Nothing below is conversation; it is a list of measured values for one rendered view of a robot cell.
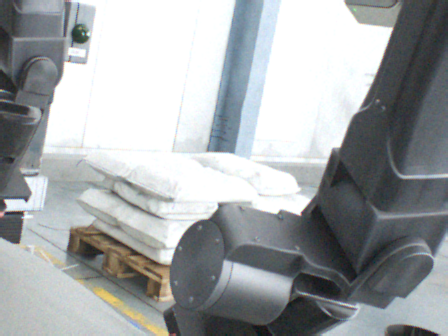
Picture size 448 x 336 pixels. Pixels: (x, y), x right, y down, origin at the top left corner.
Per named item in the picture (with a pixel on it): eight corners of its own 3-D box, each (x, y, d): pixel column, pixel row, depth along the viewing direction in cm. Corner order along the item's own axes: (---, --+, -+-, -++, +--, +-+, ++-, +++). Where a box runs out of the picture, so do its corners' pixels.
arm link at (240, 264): (447, 258, 44) (383, 169, 51) (313, 211, 38) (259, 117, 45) (327, 378, 49) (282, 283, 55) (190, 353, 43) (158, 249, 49)
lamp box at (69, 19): (87, 65, 109) (97, 5, 108) (61, 61, 106) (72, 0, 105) (61, 58, 115) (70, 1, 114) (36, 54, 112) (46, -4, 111)
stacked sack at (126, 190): (222, 225, 391) (227, 200, 390) (157, 225, 365) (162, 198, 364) (156, 192, 443) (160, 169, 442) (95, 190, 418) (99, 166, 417)
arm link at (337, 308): (381, 320, 48) (361, 245, 52) (306, 301, 44) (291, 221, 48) (309, 357, 52) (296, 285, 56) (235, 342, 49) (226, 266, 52)
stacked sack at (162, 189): (262, 206, 399) (267, 181, 397) (170, 209, 353) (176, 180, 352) (210, 186, 429) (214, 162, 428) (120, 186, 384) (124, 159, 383)
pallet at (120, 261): (303, 279, 446) (308, 256, 444) (158, 302, 361) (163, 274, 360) (210, 237, 503) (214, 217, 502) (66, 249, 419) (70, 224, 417)
